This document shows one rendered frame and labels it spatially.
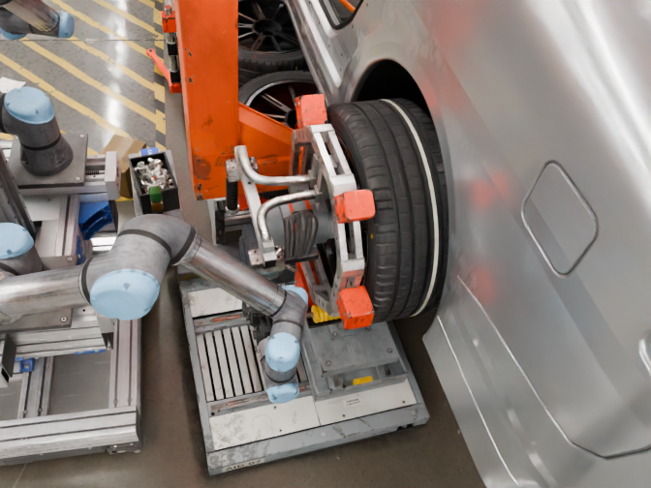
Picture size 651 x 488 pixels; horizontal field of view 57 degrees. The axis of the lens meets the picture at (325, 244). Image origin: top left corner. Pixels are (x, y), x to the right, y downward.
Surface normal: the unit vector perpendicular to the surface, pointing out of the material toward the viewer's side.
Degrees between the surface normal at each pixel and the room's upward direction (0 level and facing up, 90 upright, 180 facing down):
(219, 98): 90
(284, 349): 0
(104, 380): 0
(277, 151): 90
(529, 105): 81
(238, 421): 0
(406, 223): 45
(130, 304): 87
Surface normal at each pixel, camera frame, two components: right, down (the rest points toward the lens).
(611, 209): -0.93, 0.05
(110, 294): -0.01, 0.74
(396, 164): 0.19, -0.33
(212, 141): 0.27, 0.78
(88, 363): 0.11, -0.62
